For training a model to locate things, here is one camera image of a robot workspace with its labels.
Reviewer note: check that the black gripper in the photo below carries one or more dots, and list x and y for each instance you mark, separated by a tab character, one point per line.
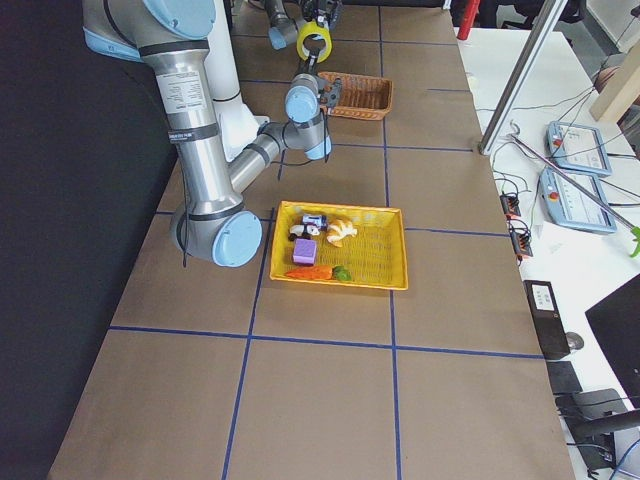
307	66
320	7

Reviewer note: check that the yellow tape roll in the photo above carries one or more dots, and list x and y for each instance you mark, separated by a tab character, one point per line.
312	33

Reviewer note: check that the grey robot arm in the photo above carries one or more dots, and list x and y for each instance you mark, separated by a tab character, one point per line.
222	146
284	29

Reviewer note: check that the brown wicker basket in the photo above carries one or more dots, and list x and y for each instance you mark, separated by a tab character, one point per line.
363	97

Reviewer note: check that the yellow plastic basket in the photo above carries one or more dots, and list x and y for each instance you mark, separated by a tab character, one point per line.
375	257

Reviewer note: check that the red rolled object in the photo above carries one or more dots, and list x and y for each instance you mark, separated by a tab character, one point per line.
469	15

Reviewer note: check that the small dark can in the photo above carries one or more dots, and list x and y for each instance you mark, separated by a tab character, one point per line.
319	221

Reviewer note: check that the toy croissant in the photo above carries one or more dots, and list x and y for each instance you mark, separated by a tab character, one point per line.
339	229

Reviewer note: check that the purple foam block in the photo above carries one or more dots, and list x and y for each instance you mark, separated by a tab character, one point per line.
304	252

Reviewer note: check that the toy carrot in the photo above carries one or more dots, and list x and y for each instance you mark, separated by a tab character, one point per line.
320	272

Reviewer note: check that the orange black connector block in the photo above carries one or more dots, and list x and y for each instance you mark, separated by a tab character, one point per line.
510	205

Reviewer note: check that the far teach pendant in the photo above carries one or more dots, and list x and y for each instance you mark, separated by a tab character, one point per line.
578	147

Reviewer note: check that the teach pendant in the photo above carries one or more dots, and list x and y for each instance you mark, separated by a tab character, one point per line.
578	147
568	207

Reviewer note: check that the near teach pendant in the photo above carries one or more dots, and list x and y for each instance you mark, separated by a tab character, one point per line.
568	207

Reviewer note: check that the black box with label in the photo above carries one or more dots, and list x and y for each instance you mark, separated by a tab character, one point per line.
546	318

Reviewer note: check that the black monitor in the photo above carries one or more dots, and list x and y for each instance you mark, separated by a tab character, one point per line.
614	321

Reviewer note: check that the white pillar mount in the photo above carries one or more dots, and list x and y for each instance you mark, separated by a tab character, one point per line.
238	125

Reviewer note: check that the aluminium frame post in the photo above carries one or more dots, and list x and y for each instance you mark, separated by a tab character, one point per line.
549	15

